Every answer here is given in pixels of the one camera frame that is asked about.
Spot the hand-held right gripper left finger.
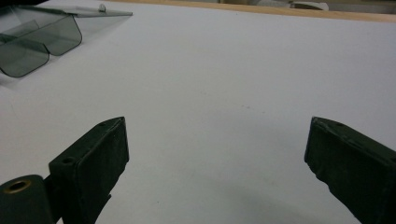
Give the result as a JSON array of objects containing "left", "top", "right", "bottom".
[{"left": 48, "top": 116, "right": 130, "bottom": 224}]

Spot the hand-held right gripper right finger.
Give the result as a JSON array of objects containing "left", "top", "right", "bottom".
[{"left": 304, "top": 116, "right": 396, "bottom": 224}]

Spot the clear grey acrylic holder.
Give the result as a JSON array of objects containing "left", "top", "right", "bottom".
[{"left": 0, "top": 3, "right": 134, "bottom": 78}]

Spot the white object beyond table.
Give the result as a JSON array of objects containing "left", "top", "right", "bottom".
[{"left": 289, "top": 1, "right": 330, "bottom": 12}]

